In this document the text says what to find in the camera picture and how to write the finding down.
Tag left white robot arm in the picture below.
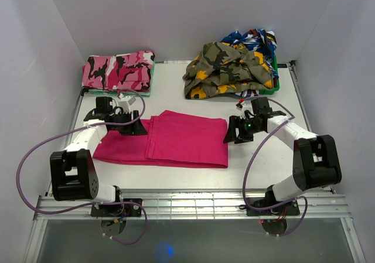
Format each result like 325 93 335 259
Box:
50 95 147 216

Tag olive yellow camouflage trousers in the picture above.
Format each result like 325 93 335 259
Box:
183 42 274 100

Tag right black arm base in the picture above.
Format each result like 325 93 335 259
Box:
239 197 301 237

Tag blue white camouflage trousers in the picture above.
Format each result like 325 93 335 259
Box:
221 29 279 95

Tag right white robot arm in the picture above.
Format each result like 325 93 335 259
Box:
223 96 342 214

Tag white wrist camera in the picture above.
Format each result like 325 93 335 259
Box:
236 98 251 111
117 94 136 113

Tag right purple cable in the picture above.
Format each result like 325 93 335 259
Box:
241 95 309 238

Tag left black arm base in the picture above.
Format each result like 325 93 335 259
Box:
90 199 142 236

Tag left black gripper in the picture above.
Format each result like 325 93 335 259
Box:
110 110 148 136

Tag pink camouflage folded trousers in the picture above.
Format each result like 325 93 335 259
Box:
82 50 155 93

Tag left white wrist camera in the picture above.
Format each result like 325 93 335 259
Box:
117 94 136 113

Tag green plastic bin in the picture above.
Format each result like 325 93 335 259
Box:
257 54 281 95

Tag magenta pink trousers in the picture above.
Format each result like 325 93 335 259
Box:
93 110 229 169

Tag aluminium front rail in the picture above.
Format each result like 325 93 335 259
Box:
34 189 352 220

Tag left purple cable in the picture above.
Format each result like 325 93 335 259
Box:
16 88 149 245

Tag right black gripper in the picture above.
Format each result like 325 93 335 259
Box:
223 115 262 144

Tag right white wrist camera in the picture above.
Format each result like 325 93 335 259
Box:
236 98 251 111

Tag purple cable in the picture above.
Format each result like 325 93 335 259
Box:
241 95 309 238
16 88 149 245

